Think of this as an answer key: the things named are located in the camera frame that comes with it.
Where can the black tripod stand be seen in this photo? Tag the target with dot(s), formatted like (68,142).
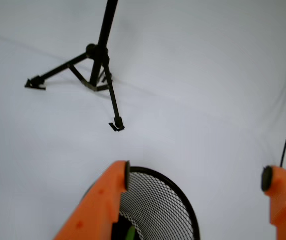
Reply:
(101,77)

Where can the green mechanical pencil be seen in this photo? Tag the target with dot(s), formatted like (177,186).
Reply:
(130,233)

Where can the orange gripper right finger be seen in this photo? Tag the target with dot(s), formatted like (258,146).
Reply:
(273,185)

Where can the black mesh pen holder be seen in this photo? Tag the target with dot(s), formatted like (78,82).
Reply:
(156,207)

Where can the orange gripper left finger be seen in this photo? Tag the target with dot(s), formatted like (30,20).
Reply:
(96,213)

